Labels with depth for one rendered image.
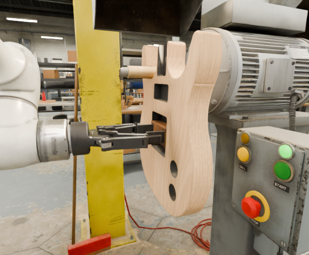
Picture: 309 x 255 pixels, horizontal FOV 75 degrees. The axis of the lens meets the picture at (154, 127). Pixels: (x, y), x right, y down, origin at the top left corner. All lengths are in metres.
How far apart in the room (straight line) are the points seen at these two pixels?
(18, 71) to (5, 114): 0.09
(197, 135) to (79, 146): 0.24
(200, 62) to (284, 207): 0.29
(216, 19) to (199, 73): 0.35
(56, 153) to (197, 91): 0.30
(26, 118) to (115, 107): 1.02
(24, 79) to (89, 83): 0.94
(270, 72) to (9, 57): 0.59
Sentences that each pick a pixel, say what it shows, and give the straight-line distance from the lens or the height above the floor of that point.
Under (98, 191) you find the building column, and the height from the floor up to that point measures 0.45.
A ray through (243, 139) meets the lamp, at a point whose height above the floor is 1.10.
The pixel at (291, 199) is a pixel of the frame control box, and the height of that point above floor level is 1.03.
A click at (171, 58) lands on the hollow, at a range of 0.47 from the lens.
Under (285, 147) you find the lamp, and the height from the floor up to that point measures 1.11.
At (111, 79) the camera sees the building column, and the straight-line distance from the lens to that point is 1.43.
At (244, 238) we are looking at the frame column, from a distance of 0.84.
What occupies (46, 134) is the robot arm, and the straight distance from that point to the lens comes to 0.44.
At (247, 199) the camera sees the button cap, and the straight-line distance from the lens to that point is 0.46.
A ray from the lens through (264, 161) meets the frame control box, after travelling 0.44.
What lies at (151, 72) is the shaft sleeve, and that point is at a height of 1.25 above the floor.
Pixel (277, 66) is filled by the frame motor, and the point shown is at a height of 1.26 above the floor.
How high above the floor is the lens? 1.21
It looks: 12 degrees down
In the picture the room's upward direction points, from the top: straight up
